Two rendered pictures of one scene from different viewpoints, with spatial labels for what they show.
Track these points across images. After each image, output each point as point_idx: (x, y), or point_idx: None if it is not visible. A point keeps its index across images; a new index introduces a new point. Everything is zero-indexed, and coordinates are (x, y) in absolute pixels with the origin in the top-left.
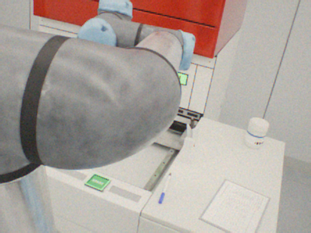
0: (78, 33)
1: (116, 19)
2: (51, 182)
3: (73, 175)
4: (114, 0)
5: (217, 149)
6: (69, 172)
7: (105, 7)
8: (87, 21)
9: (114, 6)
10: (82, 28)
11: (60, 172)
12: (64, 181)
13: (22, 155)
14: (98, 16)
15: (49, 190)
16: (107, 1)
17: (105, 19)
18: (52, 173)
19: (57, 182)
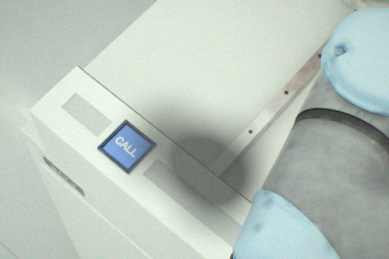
0: (238, 255)
1: (368, 197)
2: (182, 244)
3: (233, 236)
4: (379, 60)
5: None
6: (223, 225)
7: (344, 89)
8: (271, 210)
9: (375, 102)
10: (250, 255)
11: (204, 226)
12: (208, 258)
13: None
14: (308, 186)
15: (178, 248)
16: (356, 75)
17: (329, 218)
18: (185, 228)
19: (194, 251)
